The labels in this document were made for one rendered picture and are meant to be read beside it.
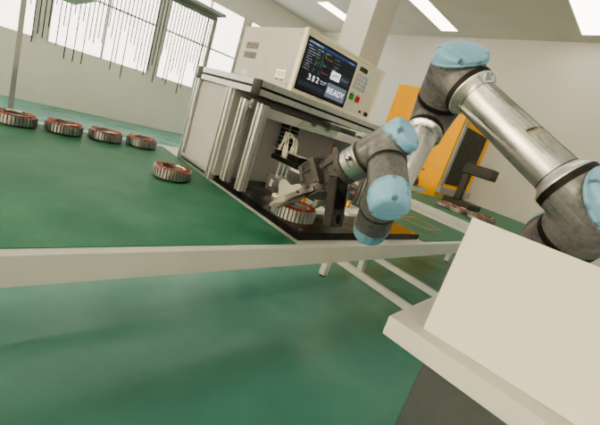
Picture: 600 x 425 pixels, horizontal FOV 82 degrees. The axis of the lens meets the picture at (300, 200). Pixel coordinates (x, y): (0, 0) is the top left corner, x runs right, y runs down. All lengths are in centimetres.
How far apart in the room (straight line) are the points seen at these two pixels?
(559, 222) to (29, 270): 86
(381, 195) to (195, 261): 37
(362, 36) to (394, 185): 484
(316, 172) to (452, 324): 40
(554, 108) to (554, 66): 64
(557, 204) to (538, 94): 587
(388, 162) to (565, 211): 32
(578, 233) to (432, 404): 41
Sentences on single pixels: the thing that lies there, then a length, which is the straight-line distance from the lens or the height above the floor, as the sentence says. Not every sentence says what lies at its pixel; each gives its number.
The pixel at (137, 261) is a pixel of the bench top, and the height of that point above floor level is 73.
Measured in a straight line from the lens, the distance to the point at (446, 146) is 477.
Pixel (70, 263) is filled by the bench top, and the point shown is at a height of 73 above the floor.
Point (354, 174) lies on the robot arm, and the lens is 73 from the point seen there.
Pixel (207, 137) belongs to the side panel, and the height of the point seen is 88.
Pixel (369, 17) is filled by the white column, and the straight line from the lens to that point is 547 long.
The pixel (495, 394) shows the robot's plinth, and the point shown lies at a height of 74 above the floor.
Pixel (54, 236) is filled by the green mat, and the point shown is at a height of 75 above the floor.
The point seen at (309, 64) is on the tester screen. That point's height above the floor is 122.
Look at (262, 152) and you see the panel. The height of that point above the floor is 88.
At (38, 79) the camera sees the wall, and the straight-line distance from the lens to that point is 726.
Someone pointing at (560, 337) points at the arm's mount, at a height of 85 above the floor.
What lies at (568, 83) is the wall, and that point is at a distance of 657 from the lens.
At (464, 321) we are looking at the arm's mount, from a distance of 69.
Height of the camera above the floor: 104
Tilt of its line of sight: 12 degrees down
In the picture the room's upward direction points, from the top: 18 degrees clockwise
